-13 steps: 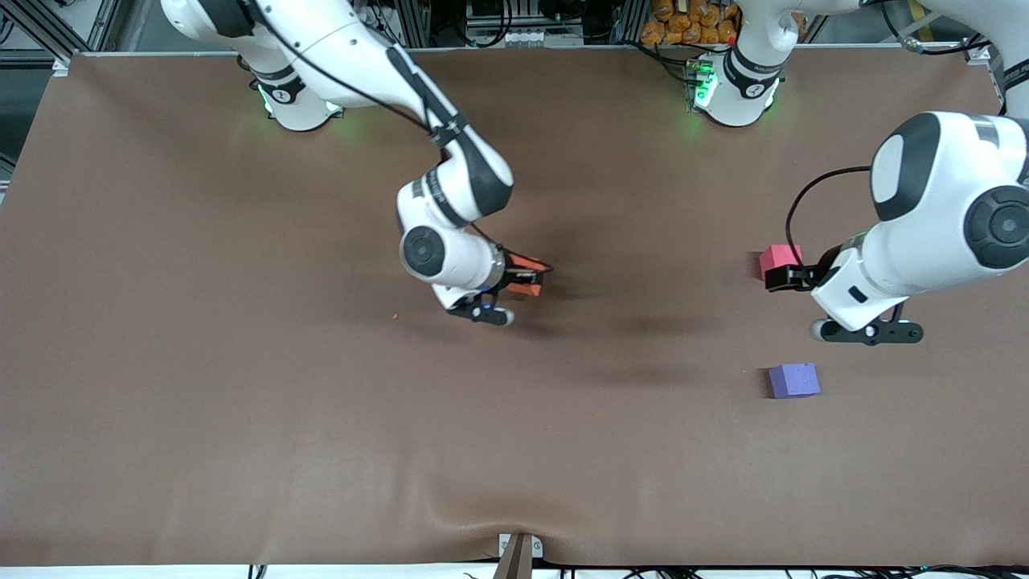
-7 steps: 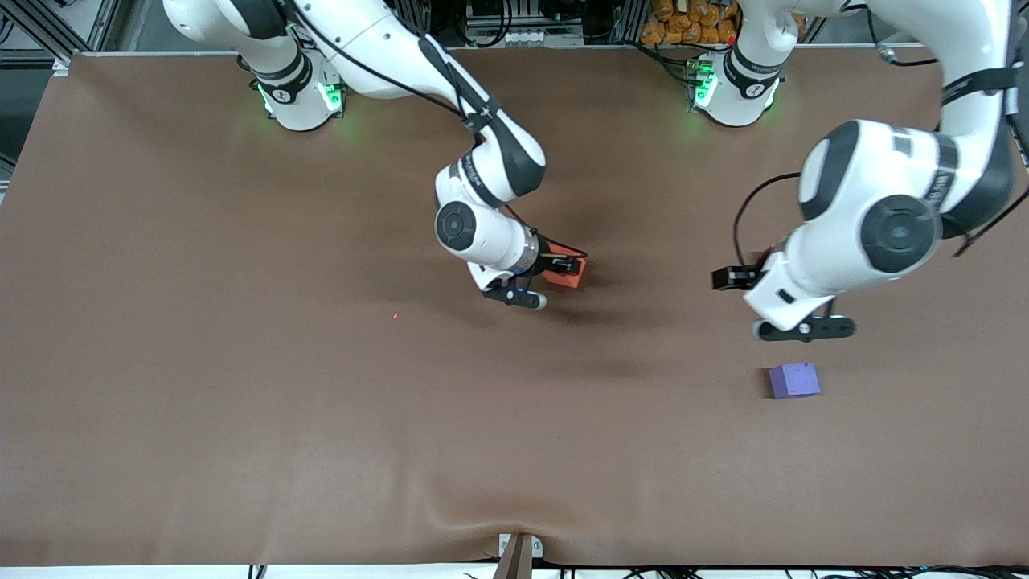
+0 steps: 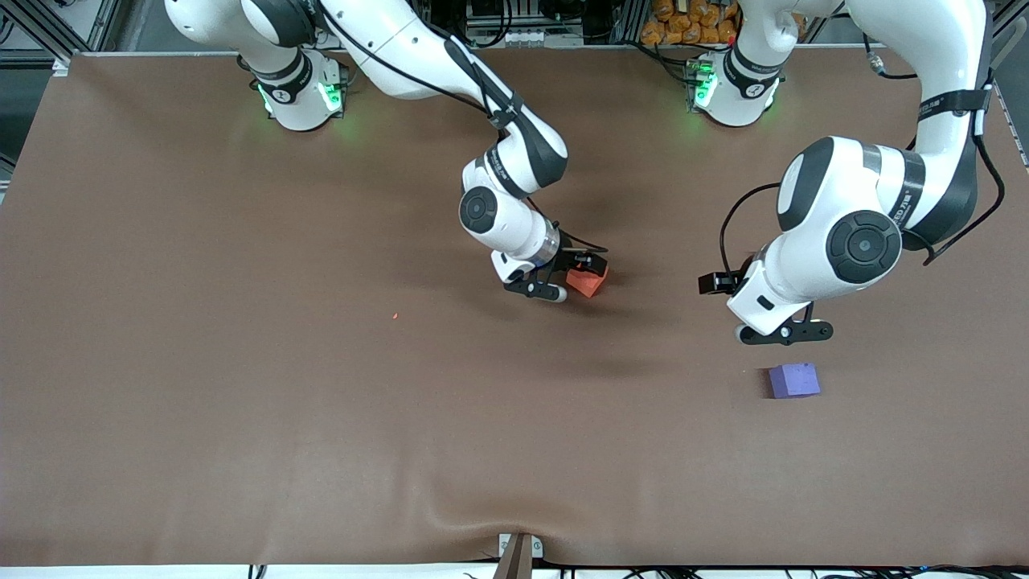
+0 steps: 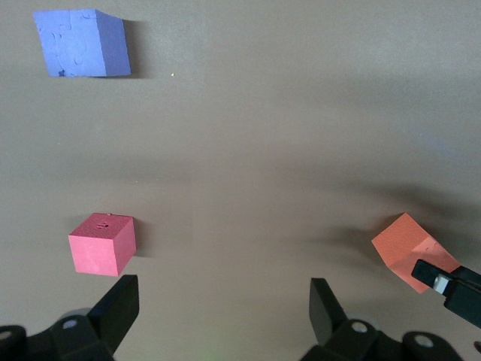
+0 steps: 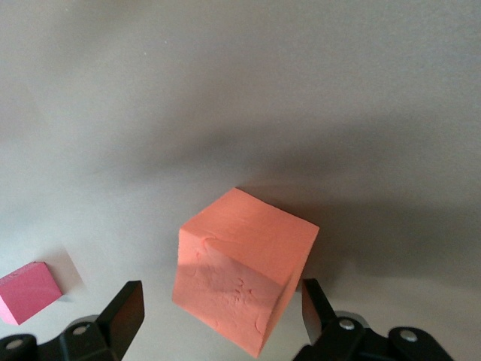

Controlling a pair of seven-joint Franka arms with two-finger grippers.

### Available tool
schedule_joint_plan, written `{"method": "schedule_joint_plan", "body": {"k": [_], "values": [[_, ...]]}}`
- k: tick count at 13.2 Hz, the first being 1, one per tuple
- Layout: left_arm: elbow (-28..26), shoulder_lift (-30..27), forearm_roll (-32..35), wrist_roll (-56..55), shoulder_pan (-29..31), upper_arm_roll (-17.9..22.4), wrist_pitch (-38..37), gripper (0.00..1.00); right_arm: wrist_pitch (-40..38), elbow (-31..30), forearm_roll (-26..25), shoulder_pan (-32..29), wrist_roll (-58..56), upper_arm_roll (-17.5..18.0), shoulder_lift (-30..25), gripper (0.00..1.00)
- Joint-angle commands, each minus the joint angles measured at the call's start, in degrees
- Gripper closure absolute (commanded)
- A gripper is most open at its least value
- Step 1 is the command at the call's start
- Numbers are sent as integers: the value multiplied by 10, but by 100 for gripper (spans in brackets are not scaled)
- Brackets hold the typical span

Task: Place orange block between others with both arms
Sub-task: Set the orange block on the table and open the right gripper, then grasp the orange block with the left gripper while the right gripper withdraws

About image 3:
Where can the brown mounting pole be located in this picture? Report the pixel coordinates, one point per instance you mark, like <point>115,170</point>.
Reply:
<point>514,563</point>

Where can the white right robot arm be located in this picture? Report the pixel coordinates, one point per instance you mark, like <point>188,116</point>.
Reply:
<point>402,48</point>

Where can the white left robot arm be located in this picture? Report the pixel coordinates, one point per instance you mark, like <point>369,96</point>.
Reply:
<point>949,80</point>

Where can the pile of orange objects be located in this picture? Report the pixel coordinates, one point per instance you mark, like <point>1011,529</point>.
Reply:
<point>679,24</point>

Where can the metal corner bracket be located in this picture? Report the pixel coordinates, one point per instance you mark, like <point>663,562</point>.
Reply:
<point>61,66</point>

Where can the white power strip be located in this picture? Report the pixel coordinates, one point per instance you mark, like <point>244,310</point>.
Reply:
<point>514,37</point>

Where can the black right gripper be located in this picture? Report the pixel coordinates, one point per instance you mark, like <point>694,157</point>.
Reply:
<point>573,259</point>

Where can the aluminium frame profiles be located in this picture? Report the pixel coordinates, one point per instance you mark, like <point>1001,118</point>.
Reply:
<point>56,40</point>
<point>1014,24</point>

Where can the orange foam block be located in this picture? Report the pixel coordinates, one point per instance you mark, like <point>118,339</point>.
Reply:
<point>585,283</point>

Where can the grey metal clamp bracket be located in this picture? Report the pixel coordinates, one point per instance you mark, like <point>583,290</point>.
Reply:
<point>506,545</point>

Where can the table cover mat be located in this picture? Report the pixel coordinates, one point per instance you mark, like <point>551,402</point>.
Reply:
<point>321,402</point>

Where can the grey side frame strut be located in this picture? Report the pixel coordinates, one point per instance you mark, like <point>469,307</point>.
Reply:
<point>5,170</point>

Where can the purple foam block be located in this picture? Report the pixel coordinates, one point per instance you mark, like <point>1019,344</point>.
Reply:
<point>794,379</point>

